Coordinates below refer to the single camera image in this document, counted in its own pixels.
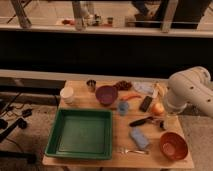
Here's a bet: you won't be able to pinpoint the dark red grapes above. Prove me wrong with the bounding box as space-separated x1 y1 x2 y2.
115 81 132 91

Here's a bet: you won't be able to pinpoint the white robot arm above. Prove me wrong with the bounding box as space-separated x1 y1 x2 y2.
162 66 213 130

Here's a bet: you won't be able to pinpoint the orange bowl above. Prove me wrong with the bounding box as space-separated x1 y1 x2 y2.
159 132 188 161

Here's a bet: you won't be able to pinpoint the purple bowl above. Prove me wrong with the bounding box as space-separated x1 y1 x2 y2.
95 85 118 106

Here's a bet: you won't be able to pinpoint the small black clip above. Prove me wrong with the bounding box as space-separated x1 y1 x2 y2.
159 120 165 130

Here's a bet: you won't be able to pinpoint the yellow onion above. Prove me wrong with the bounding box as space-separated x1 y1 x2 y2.
151 103 165 116

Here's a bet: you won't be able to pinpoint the wooden table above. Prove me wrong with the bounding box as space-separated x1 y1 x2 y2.
43 81 194 169

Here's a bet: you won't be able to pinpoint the black rectangular block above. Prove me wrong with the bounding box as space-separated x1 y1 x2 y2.
139 96 153 112

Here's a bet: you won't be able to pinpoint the blue sponge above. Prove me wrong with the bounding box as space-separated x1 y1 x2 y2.
130 127 149 150

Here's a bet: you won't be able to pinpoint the yellow banana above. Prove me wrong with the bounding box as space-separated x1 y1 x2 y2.
154 82 167 98

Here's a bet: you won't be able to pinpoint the clear plastic bag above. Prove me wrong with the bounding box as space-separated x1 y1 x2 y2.
133 82 154 96

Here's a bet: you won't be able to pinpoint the orange carrot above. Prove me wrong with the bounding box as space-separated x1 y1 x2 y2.
121 94 141 101

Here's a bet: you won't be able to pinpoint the small blue cup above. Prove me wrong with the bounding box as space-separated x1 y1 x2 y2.
117 101 129 116

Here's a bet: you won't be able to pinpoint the silver fork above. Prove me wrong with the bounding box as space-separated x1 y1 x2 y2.
117 148 149 155

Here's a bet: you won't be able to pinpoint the green plastic tray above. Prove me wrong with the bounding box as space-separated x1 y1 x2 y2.
45 109 113 160

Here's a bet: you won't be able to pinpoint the small metal cup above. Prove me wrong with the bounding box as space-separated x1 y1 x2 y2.
86 79 96 92

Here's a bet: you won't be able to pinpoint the white paper cup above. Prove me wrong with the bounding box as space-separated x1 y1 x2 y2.
60 87 74 104

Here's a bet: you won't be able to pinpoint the black handled peeler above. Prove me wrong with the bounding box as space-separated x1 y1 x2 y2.
129 116 154 127

